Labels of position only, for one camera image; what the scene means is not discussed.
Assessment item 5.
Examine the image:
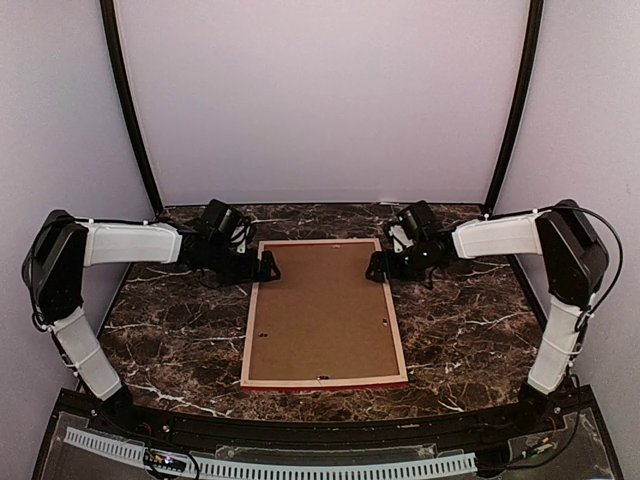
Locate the red wooden picture frame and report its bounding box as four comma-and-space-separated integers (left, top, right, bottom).
239, 237, 408, 393

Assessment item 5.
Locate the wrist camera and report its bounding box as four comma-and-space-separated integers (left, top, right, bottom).
384, 200, 441, 253
195, 199, 255, 254

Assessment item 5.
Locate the black corner post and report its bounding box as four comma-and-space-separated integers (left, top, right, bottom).
99, 0, 164, 214
483, 0, 544, 215

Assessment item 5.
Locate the left black corner post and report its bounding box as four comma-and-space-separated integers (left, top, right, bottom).
99, 0, 164, 214

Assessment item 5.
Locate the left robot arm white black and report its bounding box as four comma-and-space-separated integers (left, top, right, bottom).
21, 209, 281, 436

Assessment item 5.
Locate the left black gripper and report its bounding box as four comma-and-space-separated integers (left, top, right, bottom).
204, 240, 281, 287

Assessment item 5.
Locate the brown frame backing board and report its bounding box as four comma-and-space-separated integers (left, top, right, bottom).
247, 241, 401, 381

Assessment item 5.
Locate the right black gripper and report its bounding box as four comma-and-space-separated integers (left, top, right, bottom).
367, 240, 439, 282

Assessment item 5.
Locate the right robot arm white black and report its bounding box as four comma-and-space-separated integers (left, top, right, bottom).
365, 199, 612, 434

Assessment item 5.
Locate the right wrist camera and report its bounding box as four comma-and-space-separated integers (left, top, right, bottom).
384, 200, 441, 253

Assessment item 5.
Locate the right black corner post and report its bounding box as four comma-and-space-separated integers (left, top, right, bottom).
483, 0, 544, 215

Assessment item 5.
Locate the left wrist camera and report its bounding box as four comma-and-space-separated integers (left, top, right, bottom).
195, 199, 255, 254

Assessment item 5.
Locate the white slotted cable duct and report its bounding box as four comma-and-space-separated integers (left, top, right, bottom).
64, 427, 477, 479

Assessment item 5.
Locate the black front rail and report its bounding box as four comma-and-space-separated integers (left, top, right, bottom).
54, 387, 593, 452

